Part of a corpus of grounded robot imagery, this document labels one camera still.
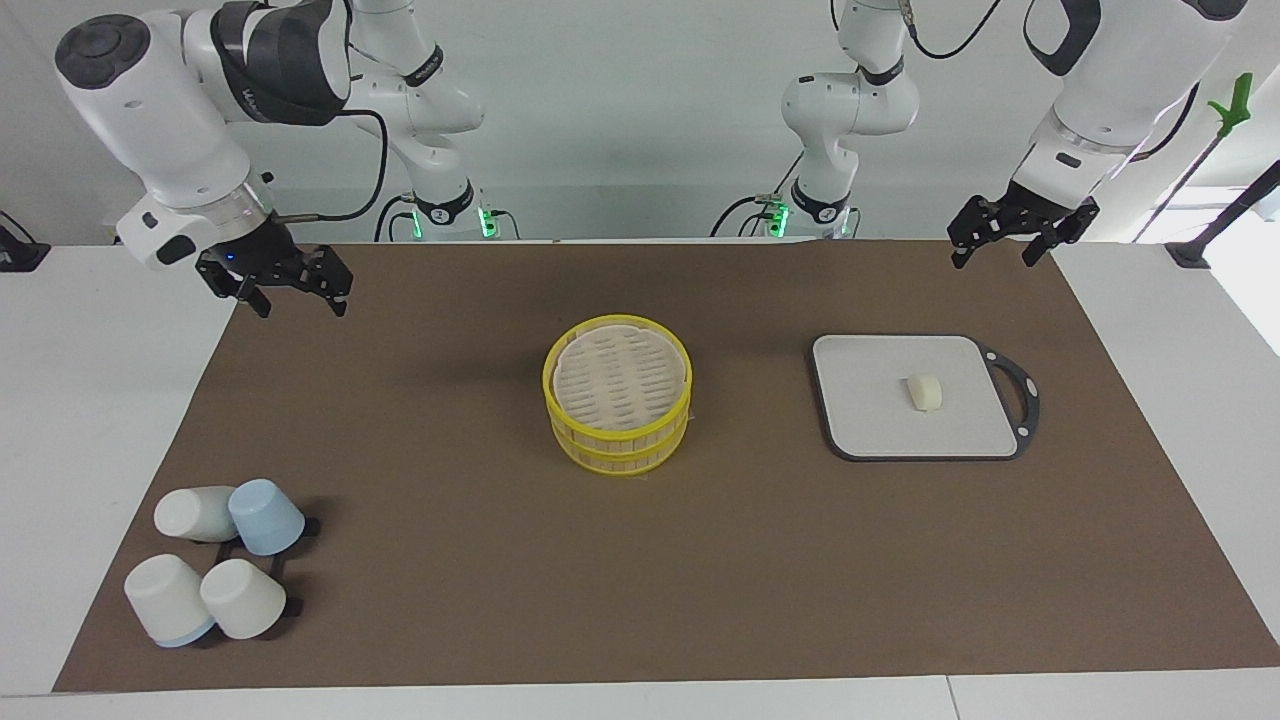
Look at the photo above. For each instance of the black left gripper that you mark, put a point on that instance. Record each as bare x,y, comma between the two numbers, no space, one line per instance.
1030,210

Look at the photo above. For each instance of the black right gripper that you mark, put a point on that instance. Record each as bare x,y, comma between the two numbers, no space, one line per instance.
262,255

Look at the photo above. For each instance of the white steamed bun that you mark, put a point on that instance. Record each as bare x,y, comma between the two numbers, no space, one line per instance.
925,392

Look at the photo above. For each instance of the yellow bamboo steamer basket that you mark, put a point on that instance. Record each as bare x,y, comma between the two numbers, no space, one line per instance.
620,375

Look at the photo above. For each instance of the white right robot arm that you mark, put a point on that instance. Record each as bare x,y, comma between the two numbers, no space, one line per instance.
150,110

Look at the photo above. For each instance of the yellow bamboo steamer base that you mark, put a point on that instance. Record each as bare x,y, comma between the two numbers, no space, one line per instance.
620,462

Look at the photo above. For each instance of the black clamp stand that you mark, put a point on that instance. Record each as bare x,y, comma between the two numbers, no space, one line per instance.
1190,255

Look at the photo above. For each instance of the grey cutting board black rim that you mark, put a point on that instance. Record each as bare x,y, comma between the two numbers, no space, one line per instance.
900,420

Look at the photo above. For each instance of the light blue plastic cup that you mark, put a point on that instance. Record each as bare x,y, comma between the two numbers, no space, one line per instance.
268,518

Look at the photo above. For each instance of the black cup rack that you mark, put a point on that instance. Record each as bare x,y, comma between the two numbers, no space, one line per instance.
311,526

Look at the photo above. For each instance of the green tipped thin pole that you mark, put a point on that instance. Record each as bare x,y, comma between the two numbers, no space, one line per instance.
1232,108

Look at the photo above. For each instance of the white plastic cup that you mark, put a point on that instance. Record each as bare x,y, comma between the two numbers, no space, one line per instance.
190,512
165,600

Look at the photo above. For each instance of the black table clamp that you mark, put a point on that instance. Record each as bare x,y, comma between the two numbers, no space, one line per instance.
20,255

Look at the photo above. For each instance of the cream plastic cup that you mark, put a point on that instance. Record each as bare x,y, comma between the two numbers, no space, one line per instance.
245,600

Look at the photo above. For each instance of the brown table mat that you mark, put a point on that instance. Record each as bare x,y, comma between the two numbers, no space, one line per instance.
700,580

